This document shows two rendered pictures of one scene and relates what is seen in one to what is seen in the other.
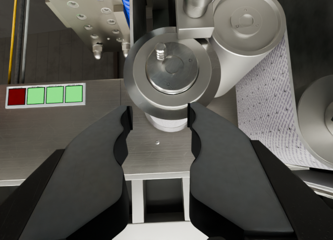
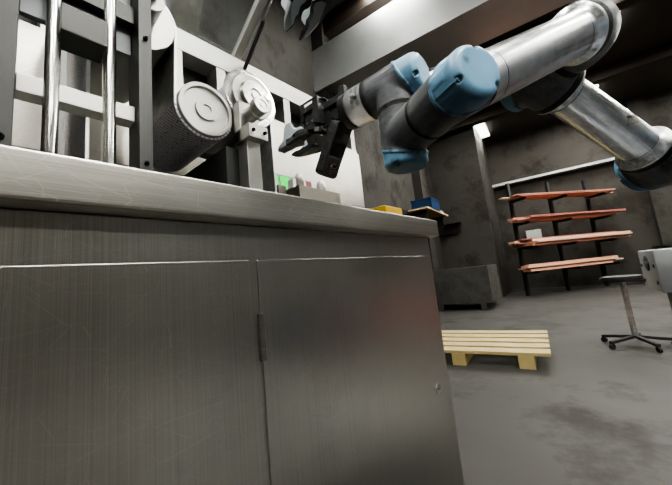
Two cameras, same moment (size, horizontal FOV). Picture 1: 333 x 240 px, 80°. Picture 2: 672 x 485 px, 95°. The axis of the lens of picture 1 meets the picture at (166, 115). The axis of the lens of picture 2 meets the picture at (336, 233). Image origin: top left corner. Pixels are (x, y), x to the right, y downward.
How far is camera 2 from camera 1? 79 cm
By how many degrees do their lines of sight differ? 52
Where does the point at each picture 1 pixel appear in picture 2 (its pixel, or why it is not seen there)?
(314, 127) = (162, 21)
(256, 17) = (199, 108)
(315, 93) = (157, 41)
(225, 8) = (218, 125)
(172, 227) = (193, 51)
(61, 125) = (278, 159)
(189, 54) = (247, 96)
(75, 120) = not seen: hidden behind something
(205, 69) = (235, 87)
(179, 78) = (252, 86)
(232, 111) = not seen: hidden behind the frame
